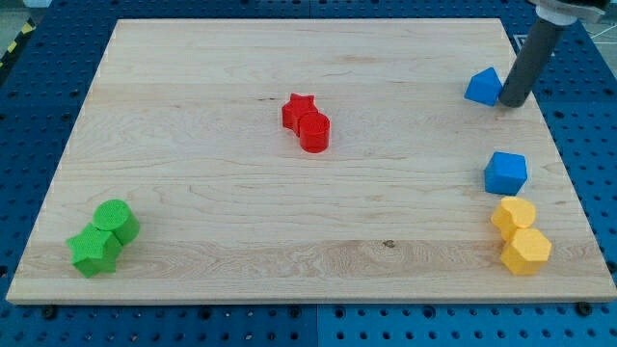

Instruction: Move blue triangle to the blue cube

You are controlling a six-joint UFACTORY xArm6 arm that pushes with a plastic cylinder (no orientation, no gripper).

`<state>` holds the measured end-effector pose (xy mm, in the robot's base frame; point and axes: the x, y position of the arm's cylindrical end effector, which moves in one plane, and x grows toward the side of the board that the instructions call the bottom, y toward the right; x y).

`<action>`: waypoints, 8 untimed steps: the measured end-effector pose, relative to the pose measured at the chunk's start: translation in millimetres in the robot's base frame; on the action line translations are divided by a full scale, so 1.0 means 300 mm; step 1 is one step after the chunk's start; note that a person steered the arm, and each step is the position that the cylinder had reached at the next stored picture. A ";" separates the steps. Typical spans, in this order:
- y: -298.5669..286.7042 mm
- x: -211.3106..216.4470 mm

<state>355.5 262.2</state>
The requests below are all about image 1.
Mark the yellow hexagon block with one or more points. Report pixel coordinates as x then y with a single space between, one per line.
526 252

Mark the wooden board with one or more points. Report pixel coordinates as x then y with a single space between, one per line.
183 122

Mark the red star block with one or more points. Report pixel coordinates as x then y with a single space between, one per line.
293 111

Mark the red cylinder block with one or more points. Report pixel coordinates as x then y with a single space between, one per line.
314 132

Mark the blue triangle block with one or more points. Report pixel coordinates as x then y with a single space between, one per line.
484 87

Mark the blue cube block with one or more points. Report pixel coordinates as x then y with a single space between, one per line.
505 174

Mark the yellow heart block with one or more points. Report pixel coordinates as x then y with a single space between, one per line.
511 214

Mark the green star block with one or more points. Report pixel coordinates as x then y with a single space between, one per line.
94 251

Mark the green cylinder block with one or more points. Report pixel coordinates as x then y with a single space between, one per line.
117 217

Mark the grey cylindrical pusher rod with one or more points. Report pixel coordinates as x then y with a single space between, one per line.
535 53

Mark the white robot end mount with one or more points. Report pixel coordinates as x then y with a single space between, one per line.
567 12

